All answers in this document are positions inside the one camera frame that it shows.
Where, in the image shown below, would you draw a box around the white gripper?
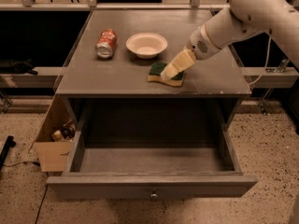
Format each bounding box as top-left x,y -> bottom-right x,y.
161,26 -> 220,80

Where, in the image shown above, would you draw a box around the green and yellow sponge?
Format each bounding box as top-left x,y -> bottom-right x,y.
148,62 -> 184,87

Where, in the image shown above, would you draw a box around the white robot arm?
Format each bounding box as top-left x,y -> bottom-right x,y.
161,0 -> 299,80

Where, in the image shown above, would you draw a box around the grey cabinet with top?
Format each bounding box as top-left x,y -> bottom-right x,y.
56,9 -> 250,135

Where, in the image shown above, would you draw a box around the grey open top drawer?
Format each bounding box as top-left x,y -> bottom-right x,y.
46,128 -> 259,201

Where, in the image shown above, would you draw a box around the metal drawer knob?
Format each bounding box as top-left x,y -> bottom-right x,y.
149,189 -> 159,201

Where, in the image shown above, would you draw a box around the white paper bowl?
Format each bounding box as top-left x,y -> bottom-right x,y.
126,33 -> 168,59

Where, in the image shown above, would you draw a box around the orange soda can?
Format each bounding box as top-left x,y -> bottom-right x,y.
95,29 -> 118,59

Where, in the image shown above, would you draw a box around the items inside cardboard box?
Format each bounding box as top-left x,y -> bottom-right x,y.
51,121 -> 76,142

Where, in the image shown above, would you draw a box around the cardboard box on floor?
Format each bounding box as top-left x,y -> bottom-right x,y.
35,97 -> 74,172

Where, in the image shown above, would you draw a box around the black object on shelf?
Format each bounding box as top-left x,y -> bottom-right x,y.
0,60 -> 38,76

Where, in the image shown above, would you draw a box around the black pole on floor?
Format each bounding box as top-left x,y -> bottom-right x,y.
0,135 -> 16,170

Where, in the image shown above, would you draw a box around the white cable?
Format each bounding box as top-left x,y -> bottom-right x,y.
248,35 -> 273,87

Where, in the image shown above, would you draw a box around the black cable on floor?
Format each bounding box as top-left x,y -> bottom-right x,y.
2,161 -> 50,224

